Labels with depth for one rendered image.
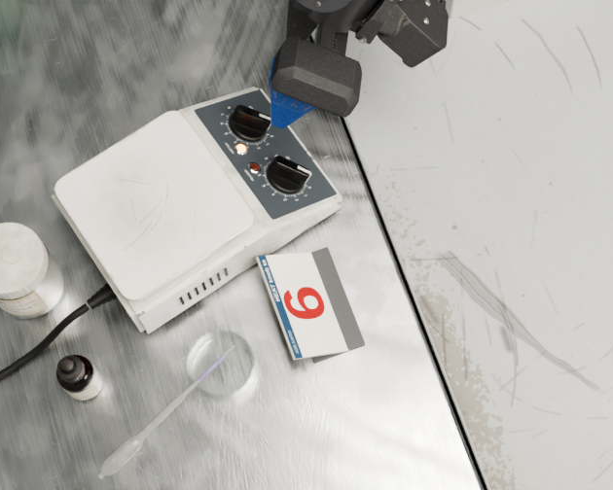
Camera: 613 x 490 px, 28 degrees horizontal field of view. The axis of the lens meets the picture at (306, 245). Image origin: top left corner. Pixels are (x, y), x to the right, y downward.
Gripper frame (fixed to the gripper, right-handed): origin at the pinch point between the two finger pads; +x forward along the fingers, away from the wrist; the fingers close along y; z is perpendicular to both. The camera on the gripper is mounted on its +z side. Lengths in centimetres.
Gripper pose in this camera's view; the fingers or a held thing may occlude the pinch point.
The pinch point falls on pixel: (301, 55)
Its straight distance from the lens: 95.2
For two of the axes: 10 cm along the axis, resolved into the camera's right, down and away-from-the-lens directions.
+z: 9.1, 3.3, 2.4
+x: -3.9, 5.5, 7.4
